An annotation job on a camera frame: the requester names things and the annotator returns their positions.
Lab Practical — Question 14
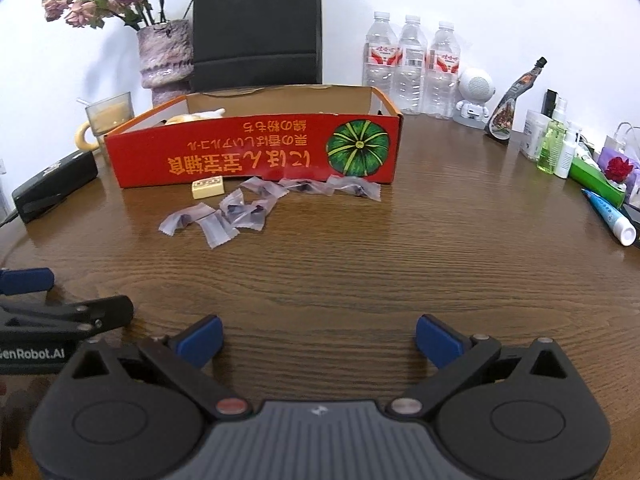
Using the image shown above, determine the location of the green spray bottle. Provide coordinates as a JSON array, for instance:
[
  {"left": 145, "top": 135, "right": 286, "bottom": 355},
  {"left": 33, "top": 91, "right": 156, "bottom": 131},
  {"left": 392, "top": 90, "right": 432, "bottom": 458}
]
[{"left": 537, "top": 97, "right": 570, "bottom": 176}]

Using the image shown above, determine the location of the yellow mug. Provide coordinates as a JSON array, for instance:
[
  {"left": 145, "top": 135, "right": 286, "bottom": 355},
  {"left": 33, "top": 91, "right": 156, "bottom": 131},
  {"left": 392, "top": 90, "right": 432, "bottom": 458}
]
[{"left": 75, "top": 107, "right": 133, "bottom": 153}]

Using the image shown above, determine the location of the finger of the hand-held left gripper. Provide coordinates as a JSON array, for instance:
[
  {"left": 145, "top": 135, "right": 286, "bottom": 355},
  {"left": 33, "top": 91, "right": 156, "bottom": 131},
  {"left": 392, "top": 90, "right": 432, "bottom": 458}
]
[
  {"left": 0, "top": 267, "right": 55, "bottom": 297},
  {"left": 0, "top": 296, "right": 135, "bottom": 343}
]

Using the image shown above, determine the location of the tan and white plush toy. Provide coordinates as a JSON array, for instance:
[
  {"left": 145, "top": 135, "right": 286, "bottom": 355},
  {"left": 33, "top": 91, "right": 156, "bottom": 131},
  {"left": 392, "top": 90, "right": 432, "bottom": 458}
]
[{"left": 162, "top": 108, "right": 226, "bottom": 126}]

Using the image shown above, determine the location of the purple box with red rose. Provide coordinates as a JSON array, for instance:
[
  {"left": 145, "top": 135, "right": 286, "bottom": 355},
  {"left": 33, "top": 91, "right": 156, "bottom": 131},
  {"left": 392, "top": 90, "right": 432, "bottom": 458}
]
[{"left": 597, "top": 135, "right": 640, "bottom": 206}]

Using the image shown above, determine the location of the blue tube with white cap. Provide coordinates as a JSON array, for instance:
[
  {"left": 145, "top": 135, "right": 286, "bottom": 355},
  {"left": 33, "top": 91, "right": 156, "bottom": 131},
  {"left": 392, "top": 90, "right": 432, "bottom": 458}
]
[{"left": 581, "top": 188, "right": 637, "bottom": 247}]

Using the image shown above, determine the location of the brown wooden desktop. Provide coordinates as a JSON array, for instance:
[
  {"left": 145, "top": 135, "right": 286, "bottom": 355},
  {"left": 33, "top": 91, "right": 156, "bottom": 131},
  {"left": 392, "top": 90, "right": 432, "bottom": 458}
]
[{"left": 0, "top": 85, "right": 640, "bottom": 480}]

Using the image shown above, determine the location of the black paper bag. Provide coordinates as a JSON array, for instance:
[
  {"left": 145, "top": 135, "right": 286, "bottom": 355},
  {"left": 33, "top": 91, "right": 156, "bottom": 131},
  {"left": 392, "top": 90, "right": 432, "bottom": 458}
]
[{"left": 191, "top": 0, "right": 323, "bottom": 93}]

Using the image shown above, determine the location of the clear water bottle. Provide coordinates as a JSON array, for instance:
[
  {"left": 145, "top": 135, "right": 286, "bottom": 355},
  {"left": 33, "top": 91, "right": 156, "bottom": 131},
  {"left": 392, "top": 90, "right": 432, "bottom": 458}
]
[
  {"left": 395, "top": 14, "right": 429, "bottom": 114},
  {"left": 362, "top": 10, "right": 401, "bottom": 106},
  {"left": 424, "top": 21, "right": 460, "bottom": 120}
]

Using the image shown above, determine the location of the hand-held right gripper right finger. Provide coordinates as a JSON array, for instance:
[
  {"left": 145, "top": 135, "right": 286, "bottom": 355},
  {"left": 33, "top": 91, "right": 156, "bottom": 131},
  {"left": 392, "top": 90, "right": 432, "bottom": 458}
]
[{"left": 389, "top": 314, "right": 570, "bottom": 417}]

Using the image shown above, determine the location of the red cardboard box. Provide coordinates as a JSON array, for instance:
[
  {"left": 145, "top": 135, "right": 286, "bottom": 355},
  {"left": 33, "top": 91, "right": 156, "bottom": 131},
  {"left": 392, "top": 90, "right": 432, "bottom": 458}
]
[{"left": 104, "top": 85, "right": 404, "bottom": 189}]

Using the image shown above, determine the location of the clear glass cup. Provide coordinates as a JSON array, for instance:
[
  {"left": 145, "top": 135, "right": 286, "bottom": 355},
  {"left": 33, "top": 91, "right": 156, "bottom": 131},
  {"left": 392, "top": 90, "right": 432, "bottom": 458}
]
[{"left": 85, "top": 92, "right": 135, "bottom": 136}]

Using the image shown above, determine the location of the purple mottled vase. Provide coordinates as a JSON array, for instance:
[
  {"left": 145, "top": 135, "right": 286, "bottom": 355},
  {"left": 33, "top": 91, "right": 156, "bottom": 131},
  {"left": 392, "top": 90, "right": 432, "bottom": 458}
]
[{"left": 137, "top": 20, "right": 195, "bottom": 106}]

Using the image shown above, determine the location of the pile of clear candy wrappers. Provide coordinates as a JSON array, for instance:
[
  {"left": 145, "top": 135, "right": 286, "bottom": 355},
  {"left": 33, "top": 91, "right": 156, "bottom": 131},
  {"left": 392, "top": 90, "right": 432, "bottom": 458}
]
[{"left": 159, "top": 176, "right": 382, "bottom": 250}]

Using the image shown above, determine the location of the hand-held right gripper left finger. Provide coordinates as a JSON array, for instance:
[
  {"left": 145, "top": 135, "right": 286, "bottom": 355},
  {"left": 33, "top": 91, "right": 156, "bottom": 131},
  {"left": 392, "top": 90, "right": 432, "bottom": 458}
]
[{"left": 72, "top": 314, "right": 252, "bottom": 418}]

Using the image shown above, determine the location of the yellow mahjong tile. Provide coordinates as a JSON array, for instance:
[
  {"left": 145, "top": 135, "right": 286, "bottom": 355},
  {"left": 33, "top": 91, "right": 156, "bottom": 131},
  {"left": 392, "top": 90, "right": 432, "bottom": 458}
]
[{"left": 191, "top": 178, "right": 223, "bottom": 199}]

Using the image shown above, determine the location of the white pump bottle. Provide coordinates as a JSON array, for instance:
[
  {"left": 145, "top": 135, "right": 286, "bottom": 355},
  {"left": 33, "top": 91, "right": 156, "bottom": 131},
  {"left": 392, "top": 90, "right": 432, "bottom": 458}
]
[{"left": 554, "top": 122, "right": 581, "bottom": 179}]

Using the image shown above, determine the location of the white robot-shaped speaker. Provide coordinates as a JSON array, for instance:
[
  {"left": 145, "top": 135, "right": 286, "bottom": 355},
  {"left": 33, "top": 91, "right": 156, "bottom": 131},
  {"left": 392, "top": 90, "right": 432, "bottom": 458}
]
[{"left": 452, "top": 67, "right": 496, "bottom": 128}]

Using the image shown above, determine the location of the dark spouted sauce pouch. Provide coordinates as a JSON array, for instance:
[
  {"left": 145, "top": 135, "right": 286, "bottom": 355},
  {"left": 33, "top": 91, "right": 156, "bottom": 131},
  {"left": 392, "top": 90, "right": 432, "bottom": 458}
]
[{"left": 485, "top": 56, "right": 547, "bottom": 142}]

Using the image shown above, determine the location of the green box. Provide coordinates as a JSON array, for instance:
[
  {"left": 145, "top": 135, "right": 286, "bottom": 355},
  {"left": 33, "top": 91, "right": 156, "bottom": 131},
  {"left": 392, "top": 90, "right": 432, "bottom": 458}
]
[{"left": 569, "top": 155, "right": 628, "bottom": 208}]

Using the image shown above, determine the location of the black box with stickers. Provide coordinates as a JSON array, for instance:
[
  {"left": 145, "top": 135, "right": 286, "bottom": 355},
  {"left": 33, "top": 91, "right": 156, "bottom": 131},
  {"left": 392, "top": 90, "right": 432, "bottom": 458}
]
[{"left": 11, "top": 150, "right": 99, "bottom": 223}]

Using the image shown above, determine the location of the white jar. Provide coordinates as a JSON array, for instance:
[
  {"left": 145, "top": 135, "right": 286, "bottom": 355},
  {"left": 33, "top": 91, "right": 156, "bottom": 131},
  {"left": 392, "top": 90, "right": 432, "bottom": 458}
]
[{"left": 520, "top": 110, "right": 551, "bottom": 161}]

